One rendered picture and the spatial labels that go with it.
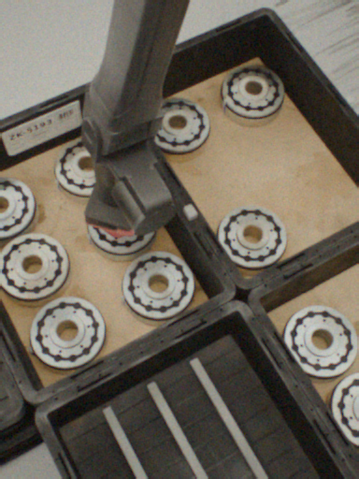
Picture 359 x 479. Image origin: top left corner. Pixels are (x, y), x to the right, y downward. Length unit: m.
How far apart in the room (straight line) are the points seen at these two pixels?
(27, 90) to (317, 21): 0.59
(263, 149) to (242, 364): 0.36
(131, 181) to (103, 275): 0.26
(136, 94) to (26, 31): 0.78
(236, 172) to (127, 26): 0.51
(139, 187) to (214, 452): 0.37
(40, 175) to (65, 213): 0.08
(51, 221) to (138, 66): 0.46
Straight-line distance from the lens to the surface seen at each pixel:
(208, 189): 1.05
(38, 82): 1.35
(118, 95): 0.68
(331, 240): 0.93
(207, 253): 0.91
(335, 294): 1.01
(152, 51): 0.62
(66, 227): 1.03
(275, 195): 1.06
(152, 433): 0.93
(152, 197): 0.76
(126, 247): 0.97
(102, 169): 0.81
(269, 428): 0.94
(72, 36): 1.41
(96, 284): 0.99
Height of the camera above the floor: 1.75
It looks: 66 degrees down
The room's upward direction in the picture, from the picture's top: 4 degrees clockwise
